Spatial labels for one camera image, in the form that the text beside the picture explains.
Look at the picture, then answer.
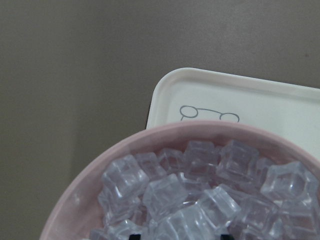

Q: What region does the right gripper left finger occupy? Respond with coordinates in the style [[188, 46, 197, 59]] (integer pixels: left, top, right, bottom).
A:
[[128, 234, 141, 240]]

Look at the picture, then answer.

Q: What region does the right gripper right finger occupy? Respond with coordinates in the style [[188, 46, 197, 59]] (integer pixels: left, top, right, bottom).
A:
[[220, 234, 233, 240]]

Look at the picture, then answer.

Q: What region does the clear ice cubes pile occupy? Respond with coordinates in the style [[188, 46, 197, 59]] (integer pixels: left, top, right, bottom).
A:
[[89, 140, 320, 240]]

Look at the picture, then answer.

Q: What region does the pink bowl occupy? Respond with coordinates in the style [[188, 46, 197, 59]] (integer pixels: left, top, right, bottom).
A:
[[39, 120, 320, 240]]

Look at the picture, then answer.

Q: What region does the white rabbit print tray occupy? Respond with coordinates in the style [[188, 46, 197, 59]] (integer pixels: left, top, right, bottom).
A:
[[146, 67, 320, 158]]

